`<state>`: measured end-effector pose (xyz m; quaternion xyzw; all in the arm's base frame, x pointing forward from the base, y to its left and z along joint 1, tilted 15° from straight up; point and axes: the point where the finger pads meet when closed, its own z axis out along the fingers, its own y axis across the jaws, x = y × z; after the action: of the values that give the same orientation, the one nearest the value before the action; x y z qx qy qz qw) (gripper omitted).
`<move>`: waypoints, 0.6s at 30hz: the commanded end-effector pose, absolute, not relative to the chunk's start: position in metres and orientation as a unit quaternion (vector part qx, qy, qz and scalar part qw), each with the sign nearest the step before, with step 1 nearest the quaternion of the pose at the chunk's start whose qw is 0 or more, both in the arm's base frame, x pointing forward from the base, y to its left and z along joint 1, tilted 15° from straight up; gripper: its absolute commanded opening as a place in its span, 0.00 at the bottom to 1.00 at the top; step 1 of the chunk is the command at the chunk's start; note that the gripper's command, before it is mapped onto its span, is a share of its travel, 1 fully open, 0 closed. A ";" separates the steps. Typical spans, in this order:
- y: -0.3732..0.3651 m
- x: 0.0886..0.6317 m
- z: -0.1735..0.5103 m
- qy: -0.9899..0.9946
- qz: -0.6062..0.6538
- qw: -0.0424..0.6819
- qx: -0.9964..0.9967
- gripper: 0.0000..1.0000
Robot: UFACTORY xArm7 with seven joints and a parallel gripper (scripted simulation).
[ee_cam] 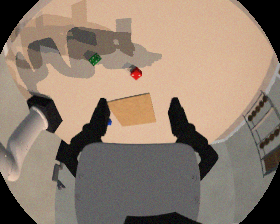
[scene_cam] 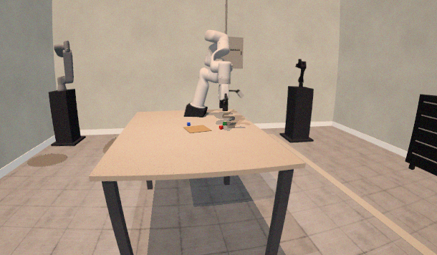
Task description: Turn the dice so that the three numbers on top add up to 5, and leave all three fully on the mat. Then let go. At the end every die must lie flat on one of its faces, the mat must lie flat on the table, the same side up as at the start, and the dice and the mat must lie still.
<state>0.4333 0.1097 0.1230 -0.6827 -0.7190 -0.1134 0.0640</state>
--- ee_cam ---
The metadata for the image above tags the green die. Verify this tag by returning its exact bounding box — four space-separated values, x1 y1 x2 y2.
88 53 102 66

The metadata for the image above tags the tan mat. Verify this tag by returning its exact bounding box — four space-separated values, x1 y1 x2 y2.
108 93 156 127

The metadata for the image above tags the red die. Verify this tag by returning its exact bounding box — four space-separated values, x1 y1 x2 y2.
130 67 142 80

